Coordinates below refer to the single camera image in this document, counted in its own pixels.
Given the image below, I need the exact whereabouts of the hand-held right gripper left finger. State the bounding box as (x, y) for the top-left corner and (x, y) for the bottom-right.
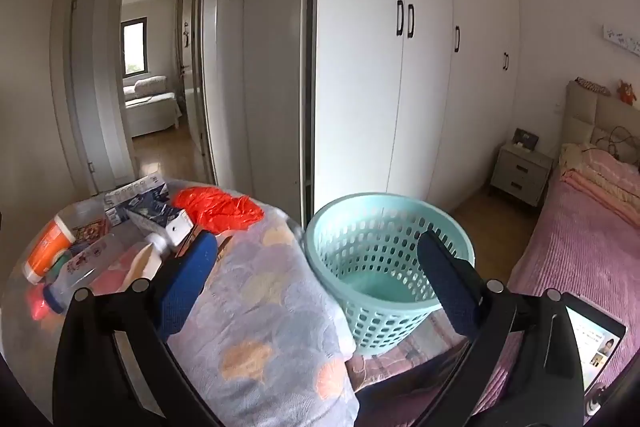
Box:
(52, 231), (236, 427)

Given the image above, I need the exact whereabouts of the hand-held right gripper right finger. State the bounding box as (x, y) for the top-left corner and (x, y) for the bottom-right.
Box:
(415, 231), (588, 427)

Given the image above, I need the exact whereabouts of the orange plastic bag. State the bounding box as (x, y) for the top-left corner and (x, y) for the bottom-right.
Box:
(172, 187), (265, 235)

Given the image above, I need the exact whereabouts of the teal plastic laundry basket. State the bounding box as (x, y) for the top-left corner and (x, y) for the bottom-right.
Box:
(305, 193), (476, 355)

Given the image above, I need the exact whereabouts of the white plastic bottle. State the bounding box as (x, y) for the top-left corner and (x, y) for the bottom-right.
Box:
(125, 232), (173, 284)

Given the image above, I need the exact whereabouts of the pink soft piece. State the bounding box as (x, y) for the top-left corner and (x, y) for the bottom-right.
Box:
(92, 267), (131, 295)

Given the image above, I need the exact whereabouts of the floral blanket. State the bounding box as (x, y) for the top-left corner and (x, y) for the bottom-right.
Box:
(165, 197), (361, 427)

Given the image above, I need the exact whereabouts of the long white blue carton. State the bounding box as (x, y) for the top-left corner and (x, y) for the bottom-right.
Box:
(104, 175), (171, 225)

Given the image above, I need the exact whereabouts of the printed snack packet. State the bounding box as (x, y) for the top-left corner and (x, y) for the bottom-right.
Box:
(69, 217), (108, 242)

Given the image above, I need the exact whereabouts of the clear bottle with blue cap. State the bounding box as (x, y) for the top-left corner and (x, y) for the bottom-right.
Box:
(42, 257), (101, 314)

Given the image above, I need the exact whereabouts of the pink bed cover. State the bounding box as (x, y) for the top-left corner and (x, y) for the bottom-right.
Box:
(470, 179), (640, 413)

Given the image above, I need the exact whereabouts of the beige nightstand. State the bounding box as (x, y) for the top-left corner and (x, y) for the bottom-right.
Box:
(489, 142), (555, 208)

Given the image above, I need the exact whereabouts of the orange white bottle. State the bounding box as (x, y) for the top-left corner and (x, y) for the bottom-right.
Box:
(24, 214), (76, 285)

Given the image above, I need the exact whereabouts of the red plastic piece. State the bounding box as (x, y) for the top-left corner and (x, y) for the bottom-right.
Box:
(27, 284), (53, 320)

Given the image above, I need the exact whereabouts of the smartphone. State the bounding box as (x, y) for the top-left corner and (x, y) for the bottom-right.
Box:
(564, 292), (628, 395)

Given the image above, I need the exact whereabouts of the white sofa bed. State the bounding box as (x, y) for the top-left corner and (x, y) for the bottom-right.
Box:
(122, 75), (183, 138)

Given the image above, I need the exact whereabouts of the folded pink blanket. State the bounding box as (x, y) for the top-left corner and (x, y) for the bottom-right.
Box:
(559, 143), (640, 218)

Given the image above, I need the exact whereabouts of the white door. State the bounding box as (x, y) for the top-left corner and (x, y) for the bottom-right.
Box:
(70, 0), (121, 188)

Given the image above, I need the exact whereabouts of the beige padded headboard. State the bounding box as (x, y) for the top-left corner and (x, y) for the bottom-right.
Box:
(559, 80), (640, 158)

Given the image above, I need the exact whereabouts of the white wardrobe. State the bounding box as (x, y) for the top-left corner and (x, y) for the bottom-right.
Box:
(202, 0), (521, 228)

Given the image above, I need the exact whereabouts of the dark framed window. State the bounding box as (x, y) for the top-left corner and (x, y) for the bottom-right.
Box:
(120, 19), (149, 75)

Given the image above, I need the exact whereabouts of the patterned cloth roll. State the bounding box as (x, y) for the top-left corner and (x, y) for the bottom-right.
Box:
(574, 77), (612, 96)

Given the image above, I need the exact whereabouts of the dark picture frame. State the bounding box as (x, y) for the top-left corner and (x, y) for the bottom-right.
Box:
(511, 128), (541, 148)

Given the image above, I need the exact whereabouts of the black cable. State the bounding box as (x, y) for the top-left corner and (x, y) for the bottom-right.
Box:
(582, 127), (633, 158)

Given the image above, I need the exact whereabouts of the white wall sign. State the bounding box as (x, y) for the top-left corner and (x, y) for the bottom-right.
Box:
(602, 24), (640, 52)

